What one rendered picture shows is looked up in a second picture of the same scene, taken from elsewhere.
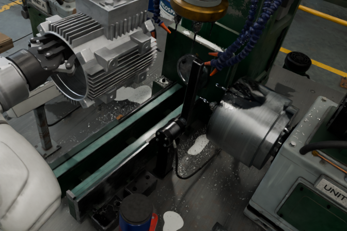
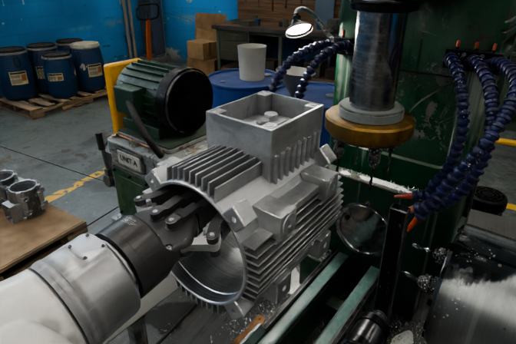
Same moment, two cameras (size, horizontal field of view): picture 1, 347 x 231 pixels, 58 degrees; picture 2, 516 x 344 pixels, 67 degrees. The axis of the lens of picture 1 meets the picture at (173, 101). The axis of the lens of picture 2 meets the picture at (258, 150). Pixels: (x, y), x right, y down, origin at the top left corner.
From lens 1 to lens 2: 0.25 m
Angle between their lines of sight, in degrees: 19
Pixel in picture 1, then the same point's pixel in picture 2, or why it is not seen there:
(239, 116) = (491, 296)
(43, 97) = (143, 302)
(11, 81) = (107, 282)
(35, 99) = not seen: hidden behind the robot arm
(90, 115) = (211, 322)
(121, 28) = (288, 160)
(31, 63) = (143, 241)
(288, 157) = not seen: outside the picture
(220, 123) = (454, 313)
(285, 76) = (486, 222)
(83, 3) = (221, 127)
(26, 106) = not seen: hidden behind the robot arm
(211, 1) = (393, 115)
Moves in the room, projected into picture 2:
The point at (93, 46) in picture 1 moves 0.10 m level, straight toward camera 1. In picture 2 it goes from (248, 196) to (272, 254)
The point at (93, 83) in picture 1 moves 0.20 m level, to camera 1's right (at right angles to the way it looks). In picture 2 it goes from (259, 266) to (464, 279)
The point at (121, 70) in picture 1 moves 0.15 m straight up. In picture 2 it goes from (299, 236) to (305, 114)
